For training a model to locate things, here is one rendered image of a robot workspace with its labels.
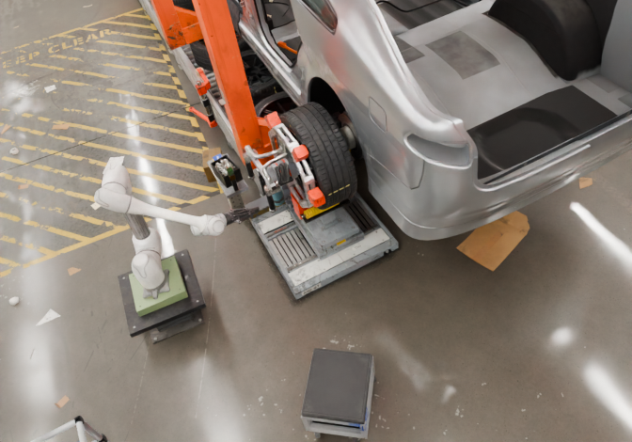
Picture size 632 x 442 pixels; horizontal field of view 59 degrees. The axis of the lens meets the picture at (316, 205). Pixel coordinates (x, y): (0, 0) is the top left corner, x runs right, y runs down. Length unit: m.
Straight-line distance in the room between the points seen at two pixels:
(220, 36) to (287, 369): 2.08
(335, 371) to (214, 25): 2.08
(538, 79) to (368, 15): 1.48
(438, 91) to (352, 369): 1.81
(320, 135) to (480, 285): 1.53
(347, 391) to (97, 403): 1.66
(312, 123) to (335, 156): 0.24
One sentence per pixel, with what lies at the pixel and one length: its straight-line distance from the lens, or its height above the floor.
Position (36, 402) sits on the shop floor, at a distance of 4.24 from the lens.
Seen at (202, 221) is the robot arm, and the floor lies 0.95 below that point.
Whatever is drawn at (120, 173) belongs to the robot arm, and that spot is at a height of 1.18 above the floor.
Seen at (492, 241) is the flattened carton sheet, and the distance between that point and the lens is 4.20.
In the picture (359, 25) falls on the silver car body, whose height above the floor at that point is 1.77.
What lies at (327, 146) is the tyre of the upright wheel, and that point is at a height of 1.10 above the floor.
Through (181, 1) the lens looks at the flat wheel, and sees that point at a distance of 6.51.
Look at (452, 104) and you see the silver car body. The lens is 3.73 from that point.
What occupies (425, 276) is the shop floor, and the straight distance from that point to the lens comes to 3.98.
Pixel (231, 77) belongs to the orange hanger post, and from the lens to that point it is 3.59.
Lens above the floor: 3.30
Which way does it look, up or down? 48 degrees down
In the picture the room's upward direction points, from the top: 11 degrees counter-clockwise
